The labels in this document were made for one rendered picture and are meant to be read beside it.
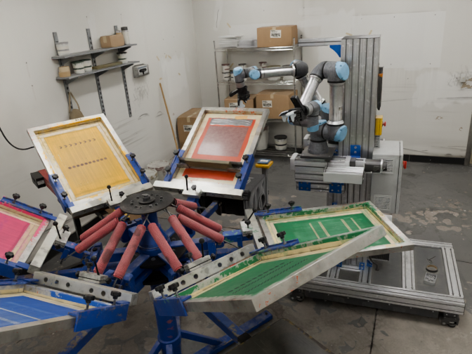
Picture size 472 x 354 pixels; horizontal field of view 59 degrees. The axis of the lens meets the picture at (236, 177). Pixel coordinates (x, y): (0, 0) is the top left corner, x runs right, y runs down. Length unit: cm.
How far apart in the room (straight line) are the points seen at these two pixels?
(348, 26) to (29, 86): 414
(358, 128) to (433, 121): 338
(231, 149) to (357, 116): 95
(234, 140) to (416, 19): 371
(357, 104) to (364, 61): 30
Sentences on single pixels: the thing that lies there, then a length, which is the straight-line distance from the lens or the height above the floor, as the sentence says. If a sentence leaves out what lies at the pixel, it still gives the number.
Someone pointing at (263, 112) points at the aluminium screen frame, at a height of 151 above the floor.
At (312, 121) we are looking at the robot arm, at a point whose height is 158.
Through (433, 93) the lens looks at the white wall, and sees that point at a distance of 639.
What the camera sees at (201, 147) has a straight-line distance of 325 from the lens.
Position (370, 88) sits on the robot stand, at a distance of 310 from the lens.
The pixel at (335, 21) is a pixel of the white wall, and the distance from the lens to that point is 636.
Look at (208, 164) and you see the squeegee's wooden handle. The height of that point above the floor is 126.
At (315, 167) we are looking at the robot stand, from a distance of 310.
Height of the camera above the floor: 228
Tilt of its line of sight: 22 degrees down
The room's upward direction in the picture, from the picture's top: 4 degrees counter-clockwise
